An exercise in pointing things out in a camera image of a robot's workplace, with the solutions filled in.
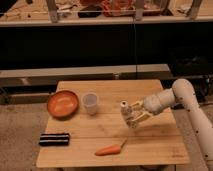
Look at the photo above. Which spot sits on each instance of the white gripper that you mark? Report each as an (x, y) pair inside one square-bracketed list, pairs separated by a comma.
[(154, 104)]

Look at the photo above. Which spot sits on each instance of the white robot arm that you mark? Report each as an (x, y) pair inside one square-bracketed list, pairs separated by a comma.
[(182, 92)]

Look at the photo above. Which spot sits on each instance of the orange carrot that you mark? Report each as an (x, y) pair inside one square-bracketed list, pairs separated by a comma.
[(110, 150)]

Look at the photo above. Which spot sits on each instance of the wooden table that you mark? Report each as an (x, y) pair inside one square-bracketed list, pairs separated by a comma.
[(156, 141)]

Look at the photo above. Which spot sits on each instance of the translucent plastic cup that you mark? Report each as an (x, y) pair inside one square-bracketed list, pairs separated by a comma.
[(90, 103)]

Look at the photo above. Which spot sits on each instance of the black equipment box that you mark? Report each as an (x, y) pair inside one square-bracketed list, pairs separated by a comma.
[(187, 61)]

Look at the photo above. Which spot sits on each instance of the orange bowl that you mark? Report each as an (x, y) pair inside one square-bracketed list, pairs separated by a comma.
[(62, 104)]

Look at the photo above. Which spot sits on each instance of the black striped sponge block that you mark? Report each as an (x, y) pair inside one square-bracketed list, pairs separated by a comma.
[(54, 139)]

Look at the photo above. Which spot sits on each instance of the red object on shelf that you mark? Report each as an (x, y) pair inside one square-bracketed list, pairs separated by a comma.
[(117, 8)]

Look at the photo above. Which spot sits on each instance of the grey metal shelf beam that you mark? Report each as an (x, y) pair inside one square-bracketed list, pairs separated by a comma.
[(51, 76)]

